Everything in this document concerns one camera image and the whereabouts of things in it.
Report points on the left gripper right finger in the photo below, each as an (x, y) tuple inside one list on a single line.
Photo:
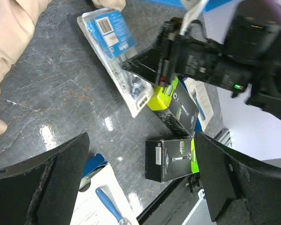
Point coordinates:
[(239, 189)]

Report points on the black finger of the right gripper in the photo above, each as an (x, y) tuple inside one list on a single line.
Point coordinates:
[(150, 64)]

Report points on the clear blister razor pack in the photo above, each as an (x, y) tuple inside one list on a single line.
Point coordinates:
[(109, 36)]

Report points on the white razor box right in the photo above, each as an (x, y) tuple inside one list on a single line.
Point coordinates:
[(199, 95)]

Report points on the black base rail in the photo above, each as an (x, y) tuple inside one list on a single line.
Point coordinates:
[(172, 205)]

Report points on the white box blue razor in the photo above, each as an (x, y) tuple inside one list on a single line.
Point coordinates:
[(100, 199)]

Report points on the beige cloth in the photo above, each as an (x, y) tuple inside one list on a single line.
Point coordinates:
[(18, 19)]

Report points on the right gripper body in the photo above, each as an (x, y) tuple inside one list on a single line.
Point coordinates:
[(195, 56)]

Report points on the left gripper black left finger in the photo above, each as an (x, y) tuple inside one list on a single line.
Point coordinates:
[(42, 190)]

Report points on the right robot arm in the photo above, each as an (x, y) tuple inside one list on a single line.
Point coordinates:
[(250, 55)]

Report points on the blue shelf unit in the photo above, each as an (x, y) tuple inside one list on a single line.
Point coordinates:
[(212, 4)]

